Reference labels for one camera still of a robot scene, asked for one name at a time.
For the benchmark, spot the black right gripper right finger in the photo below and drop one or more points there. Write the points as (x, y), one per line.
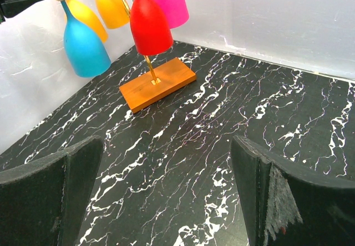
(285, 203)

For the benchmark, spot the red wine glass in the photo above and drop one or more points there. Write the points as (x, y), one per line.
(149, 27)

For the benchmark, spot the orange-yellow wine glass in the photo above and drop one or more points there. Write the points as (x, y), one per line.
(113, 13)

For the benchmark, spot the yellow wine glass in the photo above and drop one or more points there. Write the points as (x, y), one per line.
(84, 14)

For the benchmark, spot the pink wine glass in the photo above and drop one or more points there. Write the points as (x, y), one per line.
(176, 12)

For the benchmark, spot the wooden rack base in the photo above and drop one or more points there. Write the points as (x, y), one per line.
(143, 91)

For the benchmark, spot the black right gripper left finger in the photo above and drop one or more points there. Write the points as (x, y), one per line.
(44, 201)

